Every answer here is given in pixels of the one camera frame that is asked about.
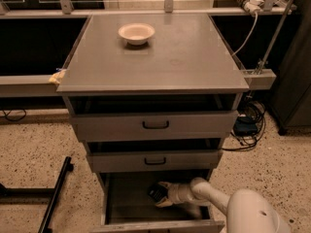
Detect thin metal rod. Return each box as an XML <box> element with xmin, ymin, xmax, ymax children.
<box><xmin>254</xmin><ymin>0</ymin><xmax>294</xmax><ymax>75</ymax></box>

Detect black cable on left floor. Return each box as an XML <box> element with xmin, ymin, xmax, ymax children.
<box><xmin>1</xmin><ymin>109</ymin><xmax>27</xmax><ymax>122</ymax></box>

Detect black floor cables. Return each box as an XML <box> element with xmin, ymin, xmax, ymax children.
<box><xmin>222</xmin><ymin>99</ymin><xmax>267</xmax><ymax>152</ymax></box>

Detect white power cable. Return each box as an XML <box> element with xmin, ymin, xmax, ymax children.
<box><xmin>230</xmin><ymin>11</ymin><xmax>259</xmax><ymax>58</ymax></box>

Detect top grey drawer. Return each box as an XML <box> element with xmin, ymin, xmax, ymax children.
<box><xmin>70</xmin><ymin>111</ymin><xmax>237</xmax><ymax>142</ymax></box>

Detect power strip with plug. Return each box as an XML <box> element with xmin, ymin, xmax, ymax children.
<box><xmin>236</xmin><ymin>0</ymin><xmax>263</xmax><ymax>15</ymax></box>

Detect yellow tape wad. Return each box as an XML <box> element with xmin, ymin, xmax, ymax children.
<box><xmin>49</xmin><ymin>70</ymin><xmax>66</xmax><ymax>84</ymax></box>

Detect grey metal rail frame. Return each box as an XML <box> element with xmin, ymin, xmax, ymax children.
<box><xmin>0</xmin><ymin>0</ymin><xmax>295</xmax><ymax>97</ymax></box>

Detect bottom grey drawer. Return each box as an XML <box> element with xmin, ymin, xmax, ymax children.
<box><xmin>90</xmin><ymin>170</ymin><xmax>225</xmax><ymax>233</ymax></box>

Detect grey drawer cabinet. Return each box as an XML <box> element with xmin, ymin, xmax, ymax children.
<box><xmin>56</xmin><ymin>13</ymin><xmax>250</xmax><ymax>233</ymax></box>

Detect black metal stand base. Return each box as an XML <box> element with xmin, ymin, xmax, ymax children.
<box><xmin>0</xmin><ymin>156</ymin><xmax>74</xmax><ymax>233</ymax></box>

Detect white bowl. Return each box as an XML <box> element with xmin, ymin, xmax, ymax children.
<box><xmin>119</xmin><ymin>23</ymin><xmax>156</xmax><ymax>46</ymax></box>

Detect dark grey cabinet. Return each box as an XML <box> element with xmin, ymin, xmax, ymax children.
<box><xmin>268</xmin><ymin>0</ymin><xmax>311</xmax><ymax>135</ymax></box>

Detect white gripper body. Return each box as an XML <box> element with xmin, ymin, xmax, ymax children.
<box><xmin>168</xmin><ymin>183</ymin><xmax>194</xmax><ymax>204</ymax></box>

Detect black rxbar chocolate bar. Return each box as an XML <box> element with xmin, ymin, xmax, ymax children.
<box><xmin>148</xmin><ymin>183</ymin><xmax>167</xmax><ymax>203</ymax></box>

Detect grey drawer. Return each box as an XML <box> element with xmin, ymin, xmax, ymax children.
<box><xmin>70</xmin><ymin>111</ymin><xmax>237</xmax><ymax>142</ymax></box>
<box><xmin>86</xmin><ymin>150</ymin><xmax>223</xmax><ymax>173</ymax></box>
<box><xmin>90</xmin><ymin>170</ymin><xmax>225</xmax><ymax>233</ymax></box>

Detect middle grey drawer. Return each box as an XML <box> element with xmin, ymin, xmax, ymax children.
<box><xmin>86</xmin><ymin>150</ymin><xmax>223</xmax><ymax>173</ymax></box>

